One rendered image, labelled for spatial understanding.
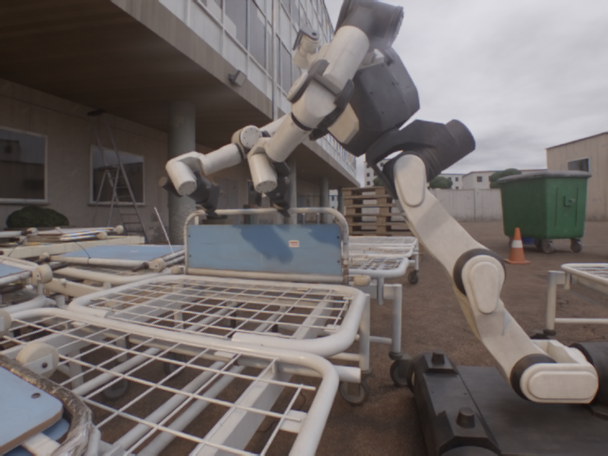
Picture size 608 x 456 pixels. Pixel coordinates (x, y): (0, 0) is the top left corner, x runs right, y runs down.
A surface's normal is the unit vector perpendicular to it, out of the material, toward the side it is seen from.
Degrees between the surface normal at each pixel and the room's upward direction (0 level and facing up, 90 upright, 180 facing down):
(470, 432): 0
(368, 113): 102
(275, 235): 90
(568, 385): 90
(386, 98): 81
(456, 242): 90
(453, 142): 109
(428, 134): 90
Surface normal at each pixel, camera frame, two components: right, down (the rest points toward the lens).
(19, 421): 0.06, -1.00
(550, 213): 0.03, 0.08
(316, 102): 0.25, 0.18
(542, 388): -0.25, 0.02
